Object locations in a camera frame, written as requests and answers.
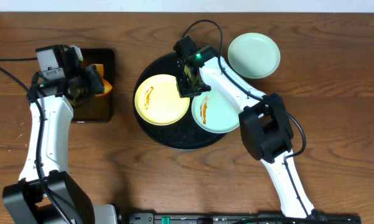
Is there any green yellow sponge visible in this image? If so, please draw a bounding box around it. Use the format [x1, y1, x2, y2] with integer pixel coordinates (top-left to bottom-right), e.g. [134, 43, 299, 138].
[95, 64, 113, 97]

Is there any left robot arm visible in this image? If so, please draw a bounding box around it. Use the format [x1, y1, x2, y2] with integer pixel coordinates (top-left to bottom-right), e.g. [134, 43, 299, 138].
[2, 64, 118, 223]

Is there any yellow plate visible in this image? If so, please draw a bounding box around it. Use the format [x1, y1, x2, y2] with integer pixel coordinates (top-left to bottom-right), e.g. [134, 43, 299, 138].
[134, 74, 190, 126]

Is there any round black tray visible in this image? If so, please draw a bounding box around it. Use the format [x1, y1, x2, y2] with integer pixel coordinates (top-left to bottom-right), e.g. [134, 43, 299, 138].
[134, 52, 226, 151]

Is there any black rectangular water tray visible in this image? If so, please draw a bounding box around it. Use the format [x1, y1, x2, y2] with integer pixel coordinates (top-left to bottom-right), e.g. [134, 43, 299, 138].
[72, 49, 116, 123]

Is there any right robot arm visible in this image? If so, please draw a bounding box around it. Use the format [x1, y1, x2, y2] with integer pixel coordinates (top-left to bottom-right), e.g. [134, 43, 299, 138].
[174, 40, 314, 219]

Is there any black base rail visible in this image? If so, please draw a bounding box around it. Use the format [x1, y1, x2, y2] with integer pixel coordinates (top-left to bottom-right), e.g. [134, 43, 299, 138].
[128, 213, 362, 224]

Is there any light green plate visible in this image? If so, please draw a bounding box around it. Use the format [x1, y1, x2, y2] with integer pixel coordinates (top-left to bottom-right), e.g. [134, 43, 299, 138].
[228, 33, 281, 79]
[192, 90, 240, 134]

